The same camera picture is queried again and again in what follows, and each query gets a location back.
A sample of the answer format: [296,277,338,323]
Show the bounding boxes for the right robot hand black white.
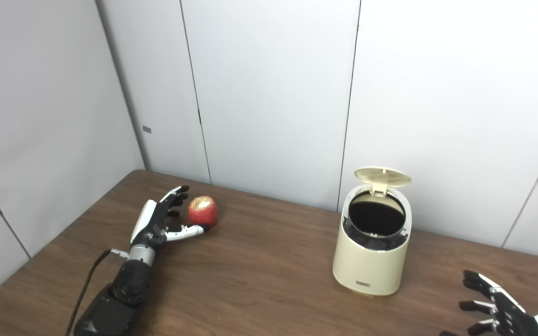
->
[439,270,538,336]

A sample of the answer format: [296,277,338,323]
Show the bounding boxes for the cream-colored bin body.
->
[333,183,412,296]

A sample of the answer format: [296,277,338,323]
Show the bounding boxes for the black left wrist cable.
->
[65,249,129,336]

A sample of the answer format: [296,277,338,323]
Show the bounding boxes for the red apple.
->
[188,196,219,227]

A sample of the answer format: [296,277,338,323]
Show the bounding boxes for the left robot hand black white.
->
[130,185,212,251]

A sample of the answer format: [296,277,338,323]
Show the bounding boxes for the cream round bin lid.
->
[354,167,412,196]

